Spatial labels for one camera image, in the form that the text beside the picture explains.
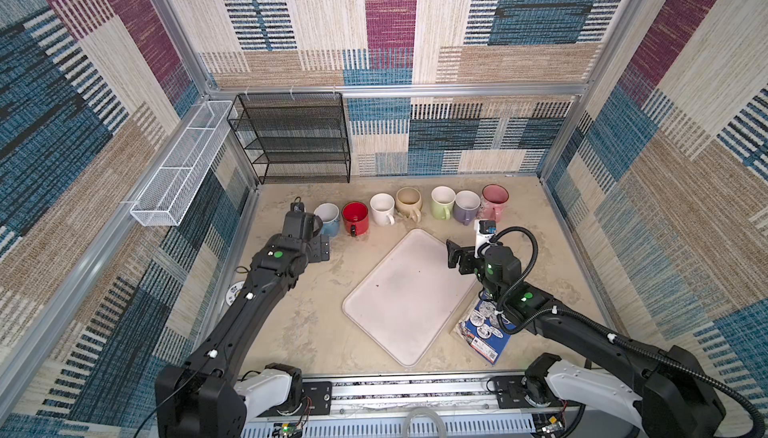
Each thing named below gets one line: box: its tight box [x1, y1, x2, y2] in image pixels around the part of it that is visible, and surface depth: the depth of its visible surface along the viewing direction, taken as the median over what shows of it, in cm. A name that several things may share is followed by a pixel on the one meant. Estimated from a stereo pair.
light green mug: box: [431, 185, 457, 221], surface depth 104 cm
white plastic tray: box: [342, 229, 478, 368], surface depth 92 cm
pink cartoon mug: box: [476, 184, 509, 223], surface depth 103 cm
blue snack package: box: [459, 288, 516, 365], surface depth 82 cm
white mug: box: [370, 192, 395, 227], surface depth 104 cm
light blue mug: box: [313, 202, 340, 238], surface depth 101 cm
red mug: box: [341, 201, 369, 237], surface depth 103 cm
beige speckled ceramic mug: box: [395, 187, 423, 223], surface depth 105 cm
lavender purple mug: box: [453, 189, 481, 226], surface depth 105 cm
